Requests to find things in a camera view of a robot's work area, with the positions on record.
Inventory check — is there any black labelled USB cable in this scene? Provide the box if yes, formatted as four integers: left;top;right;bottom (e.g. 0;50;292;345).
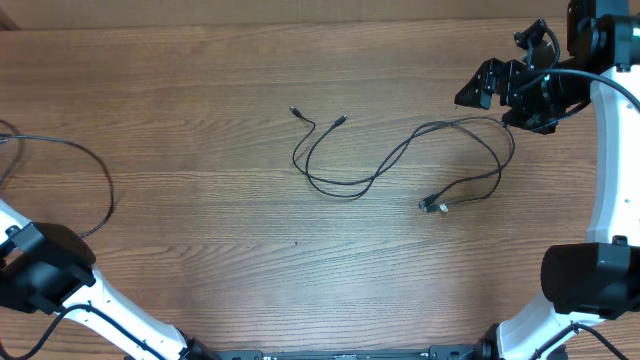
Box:
304;114;504;214

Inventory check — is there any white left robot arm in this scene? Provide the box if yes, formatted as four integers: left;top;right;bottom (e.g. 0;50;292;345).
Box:
1;202;219;360

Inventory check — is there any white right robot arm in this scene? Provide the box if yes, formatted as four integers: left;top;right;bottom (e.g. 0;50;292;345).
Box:
454;1;639;359

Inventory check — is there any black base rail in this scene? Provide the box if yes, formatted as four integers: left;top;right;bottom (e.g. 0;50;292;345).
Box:
178;341;500;360

